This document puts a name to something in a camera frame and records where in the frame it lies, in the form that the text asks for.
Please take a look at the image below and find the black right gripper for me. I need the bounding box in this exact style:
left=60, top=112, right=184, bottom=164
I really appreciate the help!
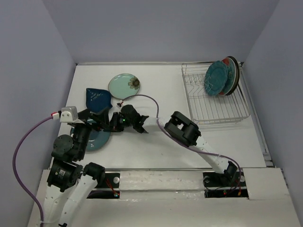
left=104, top=112, right=135, bottom=132

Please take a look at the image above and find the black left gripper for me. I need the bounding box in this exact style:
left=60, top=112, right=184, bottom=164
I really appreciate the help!
left=73, top=105, right=110, bottom=158

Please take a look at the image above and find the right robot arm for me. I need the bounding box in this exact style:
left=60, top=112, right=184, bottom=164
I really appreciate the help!
left=103, top=105, right=238, bottom=186

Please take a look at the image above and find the navy blue leaf-shaped dish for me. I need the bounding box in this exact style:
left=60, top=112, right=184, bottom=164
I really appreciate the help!
left=86, top=88, right=113, bottom=114

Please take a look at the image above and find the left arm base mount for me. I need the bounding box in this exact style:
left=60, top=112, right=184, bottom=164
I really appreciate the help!
left=87, top=172, right=120, bottom=199

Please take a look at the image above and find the red plate with teal flower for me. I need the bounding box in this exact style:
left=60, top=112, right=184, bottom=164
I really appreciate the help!
left=219, top=57, right=236, bottom=96

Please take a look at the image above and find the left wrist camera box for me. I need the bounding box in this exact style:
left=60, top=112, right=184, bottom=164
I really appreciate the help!
left=60, top=106, right=83, bottom=123

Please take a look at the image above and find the teal scalloped plate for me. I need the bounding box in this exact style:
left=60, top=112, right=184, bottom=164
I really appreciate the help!
left=204, top=61, right=228, bottom=96

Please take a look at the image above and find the metal wire dish rack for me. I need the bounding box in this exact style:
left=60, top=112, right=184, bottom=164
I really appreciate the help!
left=181, top=62, right=250, bottom=127

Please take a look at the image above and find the small dark teal round plate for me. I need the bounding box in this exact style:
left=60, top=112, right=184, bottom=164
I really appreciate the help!
left=70, top=123, right=111, bottom=152

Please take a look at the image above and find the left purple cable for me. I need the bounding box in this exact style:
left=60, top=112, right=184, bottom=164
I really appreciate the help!
left=12, top=113, right=62, bottom=223

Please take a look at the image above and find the light green flower plate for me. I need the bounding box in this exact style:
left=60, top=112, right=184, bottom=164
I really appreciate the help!
left=108, top=73, right=141, bottom=99

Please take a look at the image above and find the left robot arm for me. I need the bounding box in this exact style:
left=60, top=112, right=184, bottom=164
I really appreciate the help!
left=42, top=106, right=105, bottom=227

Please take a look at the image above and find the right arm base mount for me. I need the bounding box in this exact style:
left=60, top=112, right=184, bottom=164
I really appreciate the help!
left=203, top=172, right=249, bottom=199

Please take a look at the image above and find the cream plate with metallic rim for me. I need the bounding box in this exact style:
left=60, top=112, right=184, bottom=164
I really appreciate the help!
left=226, top=56, right=240, bottom=96

